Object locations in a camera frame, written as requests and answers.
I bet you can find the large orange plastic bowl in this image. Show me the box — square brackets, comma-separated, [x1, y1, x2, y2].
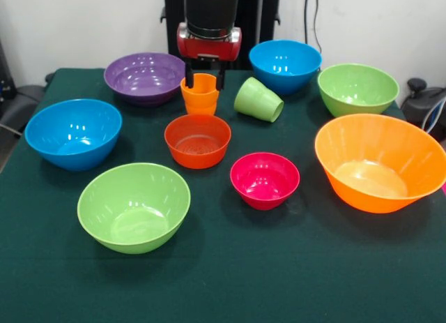
[314, 113, 446, 214]

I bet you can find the grey pedestal leg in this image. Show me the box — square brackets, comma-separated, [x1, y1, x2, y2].
[0, 84, 46, 135]
[400, 77, 446, 141]

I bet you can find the small red-orange plastic bowl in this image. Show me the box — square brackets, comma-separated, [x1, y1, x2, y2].
[164, 114, 232, 170]

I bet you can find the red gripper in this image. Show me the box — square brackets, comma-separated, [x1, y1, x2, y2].
[176, 22, 243, 91]

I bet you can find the blue plastic bowl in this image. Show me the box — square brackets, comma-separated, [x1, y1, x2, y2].
[248, 39, 323, 96]
[24, 98, 123, 172]

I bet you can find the orange plastic cup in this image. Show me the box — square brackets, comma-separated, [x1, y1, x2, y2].
[180, 73, 222, 117]

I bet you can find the purple plastic bowl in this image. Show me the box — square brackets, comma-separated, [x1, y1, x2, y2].
[103, 52, 190, 107]

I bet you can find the green plastic cup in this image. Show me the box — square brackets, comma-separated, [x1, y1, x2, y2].
[233, 76, 285, 123]

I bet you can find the dark green tablecloth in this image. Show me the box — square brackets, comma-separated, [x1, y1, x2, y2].
[0, 67, 446, 323]

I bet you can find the small pink plastic bowl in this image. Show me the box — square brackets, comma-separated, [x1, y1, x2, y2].
[229, 152, 301, 211]

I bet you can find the green plastic bowl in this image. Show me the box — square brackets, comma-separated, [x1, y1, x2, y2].
[77, 163, 192, 255]
[316, 63, 400, 118]

